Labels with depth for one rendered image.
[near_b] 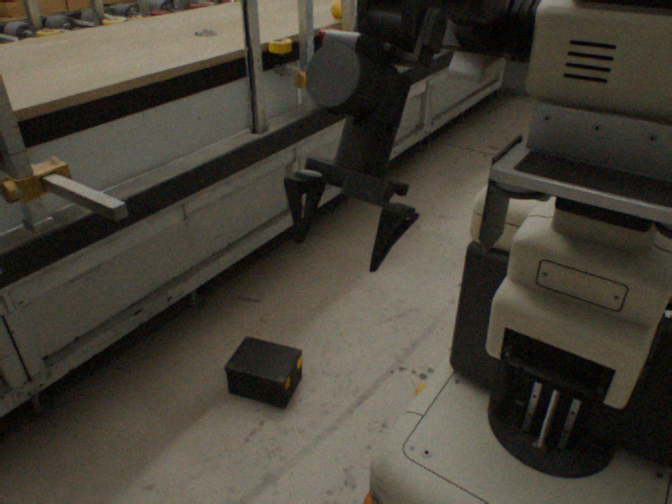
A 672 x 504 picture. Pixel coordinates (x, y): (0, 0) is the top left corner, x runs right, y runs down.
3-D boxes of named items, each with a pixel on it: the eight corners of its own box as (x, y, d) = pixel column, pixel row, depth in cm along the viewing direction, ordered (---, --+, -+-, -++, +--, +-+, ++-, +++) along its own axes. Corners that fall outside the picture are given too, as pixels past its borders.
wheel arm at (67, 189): (130, 219, 109) (126, 200, 107) (116, 226, 107) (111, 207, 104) (12, 167, 130) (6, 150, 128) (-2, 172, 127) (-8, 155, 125)
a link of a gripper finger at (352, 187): (379, 283, 55) (406, 194, 53) (319, 259, 58) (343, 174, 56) (401, 275, 61) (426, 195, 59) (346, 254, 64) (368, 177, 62)
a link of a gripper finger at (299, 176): (321, 260, 58) (344, 174, 56) (266, 238, 60) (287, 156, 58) (347, 254, 64) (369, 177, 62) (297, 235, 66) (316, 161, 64)
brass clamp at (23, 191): (75, 184, 123) (69, 163, 120) (16, 207, 113) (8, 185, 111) (59, 177, 126) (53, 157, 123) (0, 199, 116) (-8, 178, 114)
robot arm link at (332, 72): (450, 14, 54) (375, 7, 59) (404, -32, 44) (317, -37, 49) (419, 134, 57) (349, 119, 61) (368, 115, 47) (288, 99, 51)
